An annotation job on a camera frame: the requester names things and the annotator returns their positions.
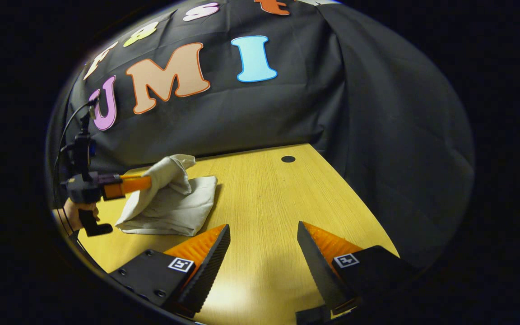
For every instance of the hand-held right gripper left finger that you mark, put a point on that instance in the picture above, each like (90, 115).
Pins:
(208, 266)

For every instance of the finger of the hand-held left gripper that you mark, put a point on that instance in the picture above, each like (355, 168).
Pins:
(129, 185)

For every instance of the cream white jeans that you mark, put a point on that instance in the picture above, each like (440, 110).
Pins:
(174, 207)

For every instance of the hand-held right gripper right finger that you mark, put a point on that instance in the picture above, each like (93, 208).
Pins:
(318, 266)

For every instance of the black backdrop cloth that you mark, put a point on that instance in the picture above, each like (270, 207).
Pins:
(332, 108)

